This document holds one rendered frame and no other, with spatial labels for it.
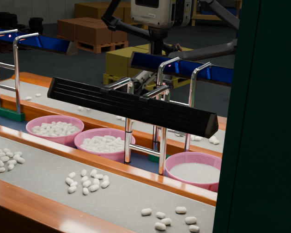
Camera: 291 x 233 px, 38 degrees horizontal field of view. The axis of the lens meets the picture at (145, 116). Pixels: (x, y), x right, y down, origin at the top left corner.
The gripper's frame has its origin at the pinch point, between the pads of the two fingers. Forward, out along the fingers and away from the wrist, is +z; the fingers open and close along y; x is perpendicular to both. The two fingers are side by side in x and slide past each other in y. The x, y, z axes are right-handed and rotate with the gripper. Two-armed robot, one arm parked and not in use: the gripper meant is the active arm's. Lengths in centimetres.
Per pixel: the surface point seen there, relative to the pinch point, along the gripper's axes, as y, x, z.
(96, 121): -14.6, -18.2, 32.5
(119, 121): -8.9, -8.6, 24.8
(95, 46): -298, 279, -239
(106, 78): -186, 197, -131
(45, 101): -59, -8, 23
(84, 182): 15, -48, 72
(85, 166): 6, -39, 63
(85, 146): -5, -30, 51
